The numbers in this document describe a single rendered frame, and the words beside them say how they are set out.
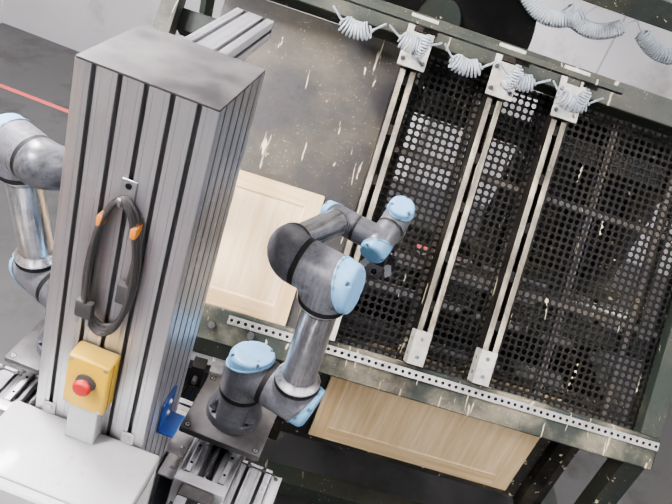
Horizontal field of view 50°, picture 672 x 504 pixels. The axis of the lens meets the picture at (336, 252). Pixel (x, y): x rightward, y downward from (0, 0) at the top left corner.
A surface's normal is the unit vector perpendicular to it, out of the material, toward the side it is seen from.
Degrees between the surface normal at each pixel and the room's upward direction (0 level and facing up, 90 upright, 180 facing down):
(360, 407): 90
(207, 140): 90
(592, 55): 90
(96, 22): 90
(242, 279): 57
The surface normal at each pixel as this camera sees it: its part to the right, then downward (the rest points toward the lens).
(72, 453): 0.29, -0.81
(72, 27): -0.21, 0.47
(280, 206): 0.09, 0.00
